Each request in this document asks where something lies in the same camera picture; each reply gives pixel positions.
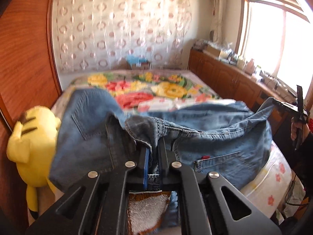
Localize blue denim jeans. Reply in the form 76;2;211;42
49;88;274;192

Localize person's right hand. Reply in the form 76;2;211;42
291;118;310;142

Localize long wooden sideboard cabinet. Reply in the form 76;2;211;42
188;48;298;133

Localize pink bottle on sideboard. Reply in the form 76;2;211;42
245;58;255;75

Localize floral plush bed blanket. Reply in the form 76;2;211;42
51;70;220;118

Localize white jar on sideboard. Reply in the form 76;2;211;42
237;56;246;70

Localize white floral folded quilt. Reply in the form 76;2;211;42
136;99;294;220

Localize cardboard box with blue items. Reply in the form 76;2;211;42
126;55;150;70

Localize cardboard box on sideboard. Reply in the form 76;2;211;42
206;44;221;57

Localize yellow plush toy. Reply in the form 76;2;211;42
6;106;61;220

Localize circle pattern sheer curtain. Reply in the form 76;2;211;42
52;0;192;74

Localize window with wooden frame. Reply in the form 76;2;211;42
238;0;312;97

